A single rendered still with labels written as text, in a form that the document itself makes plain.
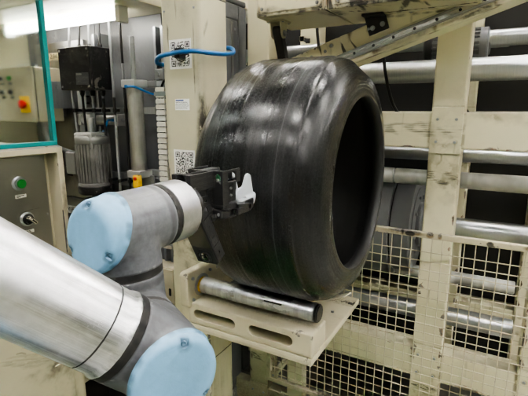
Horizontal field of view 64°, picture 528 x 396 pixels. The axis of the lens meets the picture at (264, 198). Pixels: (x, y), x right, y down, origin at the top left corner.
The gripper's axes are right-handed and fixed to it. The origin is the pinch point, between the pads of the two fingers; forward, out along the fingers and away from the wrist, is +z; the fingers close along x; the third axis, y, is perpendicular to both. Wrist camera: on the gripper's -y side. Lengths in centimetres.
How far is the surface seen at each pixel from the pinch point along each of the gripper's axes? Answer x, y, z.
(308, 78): -6.3, 22.8, 13.1
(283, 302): 0.2, -28.4, 15.4
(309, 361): -8.0, -40.1, 12.6
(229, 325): 15.3, -38.3, 14.7
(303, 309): -5.3, -28.9, 15.0
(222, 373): 29, -66, 29
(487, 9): -35, 42, 63
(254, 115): 2.2, 15.7, 6.1
